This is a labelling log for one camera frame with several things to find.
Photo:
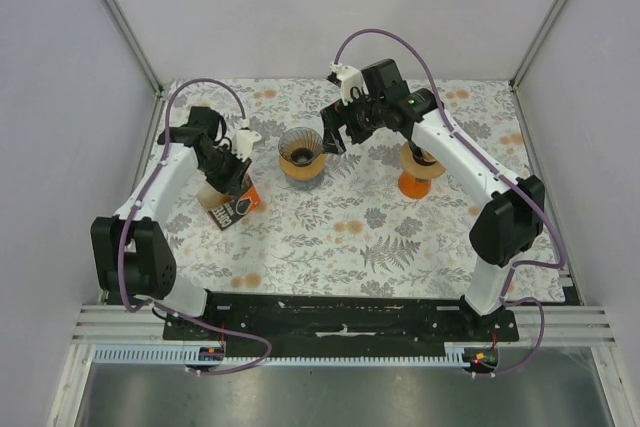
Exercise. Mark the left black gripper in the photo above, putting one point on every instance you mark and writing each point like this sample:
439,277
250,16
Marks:
236,176

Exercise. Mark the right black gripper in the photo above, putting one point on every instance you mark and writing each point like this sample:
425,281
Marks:
336,116

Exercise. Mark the coffee filter package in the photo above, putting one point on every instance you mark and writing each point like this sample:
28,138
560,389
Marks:
226,210

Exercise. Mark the grey glass dripper cone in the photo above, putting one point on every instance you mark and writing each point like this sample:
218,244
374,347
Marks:
300,146

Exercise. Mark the orange glass carafe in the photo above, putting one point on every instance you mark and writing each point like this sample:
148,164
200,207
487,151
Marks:
413,187

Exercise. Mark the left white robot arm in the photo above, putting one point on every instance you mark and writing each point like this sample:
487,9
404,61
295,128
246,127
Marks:
132,255

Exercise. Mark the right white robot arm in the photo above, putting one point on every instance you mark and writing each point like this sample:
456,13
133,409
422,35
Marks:
378,97

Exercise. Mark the floral tablecloth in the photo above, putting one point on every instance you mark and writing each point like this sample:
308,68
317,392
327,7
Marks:
354,234

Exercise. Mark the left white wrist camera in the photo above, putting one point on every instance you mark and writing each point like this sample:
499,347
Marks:
244,140

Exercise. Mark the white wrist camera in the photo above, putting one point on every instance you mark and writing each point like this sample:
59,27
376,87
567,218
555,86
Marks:
349,80
244,140

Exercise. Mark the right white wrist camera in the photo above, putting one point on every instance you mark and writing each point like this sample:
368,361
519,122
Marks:
349,80

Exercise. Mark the black mounting base plate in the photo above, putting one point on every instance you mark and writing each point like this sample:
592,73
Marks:
343,325

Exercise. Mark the aluminium frame rail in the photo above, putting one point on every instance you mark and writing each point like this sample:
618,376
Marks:
565,326

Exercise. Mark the white slotted cable duct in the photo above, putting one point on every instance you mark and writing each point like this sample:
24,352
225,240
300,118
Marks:
211,356

